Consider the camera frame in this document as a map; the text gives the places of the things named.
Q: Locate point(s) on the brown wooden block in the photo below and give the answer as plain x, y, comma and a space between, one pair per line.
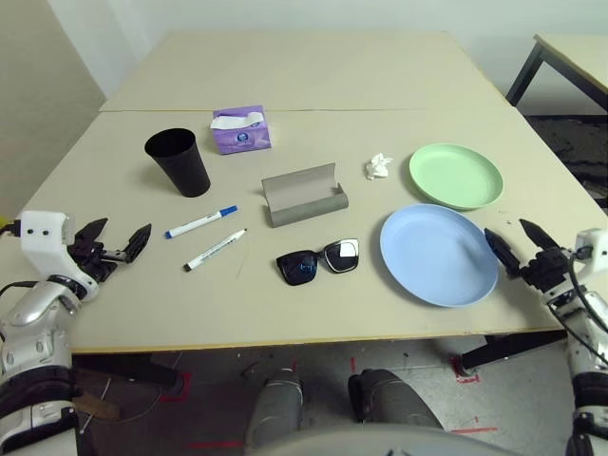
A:
97, 408

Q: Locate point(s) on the grey glasses case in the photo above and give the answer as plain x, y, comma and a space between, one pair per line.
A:
304, 209

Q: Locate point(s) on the grey robot right leg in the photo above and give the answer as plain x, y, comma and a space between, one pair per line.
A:
394, 399

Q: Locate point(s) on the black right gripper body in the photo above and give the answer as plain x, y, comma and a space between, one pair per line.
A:
551, 271

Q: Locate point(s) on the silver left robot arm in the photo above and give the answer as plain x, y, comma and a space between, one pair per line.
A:
28, 332

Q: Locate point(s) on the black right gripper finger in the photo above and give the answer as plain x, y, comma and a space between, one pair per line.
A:
502, 254
537, 235

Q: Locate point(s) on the grey robot leg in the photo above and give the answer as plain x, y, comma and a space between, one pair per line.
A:
394, 399
273, 408

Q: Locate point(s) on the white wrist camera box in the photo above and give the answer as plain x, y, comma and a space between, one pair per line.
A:
591, 242
43, 233

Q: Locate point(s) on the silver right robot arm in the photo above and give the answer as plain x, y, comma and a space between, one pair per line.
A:
586, 361

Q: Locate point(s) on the beige side table black frame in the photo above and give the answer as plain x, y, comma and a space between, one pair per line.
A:
584, 62

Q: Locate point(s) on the grey robot left leg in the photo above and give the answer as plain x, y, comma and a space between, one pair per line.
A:
273, 408

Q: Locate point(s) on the black plastic cup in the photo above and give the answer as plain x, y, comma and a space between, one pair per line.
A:
183, 166

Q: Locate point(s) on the white tissue sheet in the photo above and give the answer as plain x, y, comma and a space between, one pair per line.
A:
223, 122

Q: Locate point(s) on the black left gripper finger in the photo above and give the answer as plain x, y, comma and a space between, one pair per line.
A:
138, 242
90, 233

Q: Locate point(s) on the blue plastic plate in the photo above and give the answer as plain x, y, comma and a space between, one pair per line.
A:
437, 256

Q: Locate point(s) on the black sunglasses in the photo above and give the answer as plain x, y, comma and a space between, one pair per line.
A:
297, 271

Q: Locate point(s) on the white marker with blue cap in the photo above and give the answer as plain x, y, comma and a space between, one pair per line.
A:
199, 222

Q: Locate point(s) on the grey robot torso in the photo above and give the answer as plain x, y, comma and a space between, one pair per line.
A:
370, 444

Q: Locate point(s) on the white marker with black cap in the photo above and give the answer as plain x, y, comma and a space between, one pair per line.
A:
214, 251

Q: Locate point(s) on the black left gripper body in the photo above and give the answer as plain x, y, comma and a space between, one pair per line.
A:
95, 259

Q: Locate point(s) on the black table foot bar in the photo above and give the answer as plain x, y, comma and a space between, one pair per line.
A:
123, 368
503, 349

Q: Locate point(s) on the purple tissue box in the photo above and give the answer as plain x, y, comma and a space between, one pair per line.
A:
242, 140

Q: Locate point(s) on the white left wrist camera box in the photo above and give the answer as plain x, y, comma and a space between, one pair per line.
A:
43, 233

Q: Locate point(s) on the green plastic plate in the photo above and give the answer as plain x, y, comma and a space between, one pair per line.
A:
451, 176

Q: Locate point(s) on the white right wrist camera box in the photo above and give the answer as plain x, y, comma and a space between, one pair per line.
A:
591, 242

